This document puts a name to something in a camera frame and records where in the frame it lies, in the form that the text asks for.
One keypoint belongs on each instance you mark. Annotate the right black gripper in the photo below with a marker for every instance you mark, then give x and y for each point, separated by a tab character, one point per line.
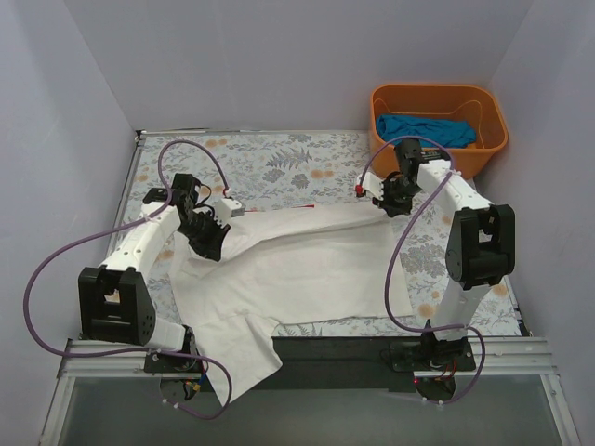
396	197

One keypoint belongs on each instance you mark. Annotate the blue t shirt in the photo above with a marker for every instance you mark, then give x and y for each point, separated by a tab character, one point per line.
448	133

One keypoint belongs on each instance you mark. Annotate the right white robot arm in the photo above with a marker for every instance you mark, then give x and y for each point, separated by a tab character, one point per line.
480	250

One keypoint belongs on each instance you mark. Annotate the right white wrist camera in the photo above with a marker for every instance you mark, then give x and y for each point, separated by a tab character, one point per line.
369	184

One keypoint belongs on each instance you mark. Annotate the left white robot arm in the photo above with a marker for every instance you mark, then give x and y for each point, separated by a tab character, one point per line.
115	303

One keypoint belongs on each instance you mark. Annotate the aluminium frame rail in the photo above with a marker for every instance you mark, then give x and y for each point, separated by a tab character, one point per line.
517	400

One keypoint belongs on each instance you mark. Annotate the orange plastic basket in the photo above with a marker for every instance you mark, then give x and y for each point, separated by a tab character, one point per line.
469	103

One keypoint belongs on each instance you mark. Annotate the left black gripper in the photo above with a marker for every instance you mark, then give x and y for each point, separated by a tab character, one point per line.
204	233

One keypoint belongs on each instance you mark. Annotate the floral table mat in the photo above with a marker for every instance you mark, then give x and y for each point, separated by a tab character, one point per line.
268	171

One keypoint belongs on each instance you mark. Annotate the white t shirt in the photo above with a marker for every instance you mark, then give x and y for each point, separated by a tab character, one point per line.
290	266

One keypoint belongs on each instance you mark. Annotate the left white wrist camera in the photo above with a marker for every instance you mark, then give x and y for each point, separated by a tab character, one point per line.
227	208

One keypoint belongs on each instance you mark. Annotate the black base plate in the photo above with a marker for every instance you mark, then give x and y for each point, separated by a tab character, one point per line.
334	367

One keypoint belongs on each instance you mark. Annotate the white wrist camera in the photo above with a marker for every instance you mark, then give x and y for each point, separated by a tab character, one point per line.
369	184
227	208

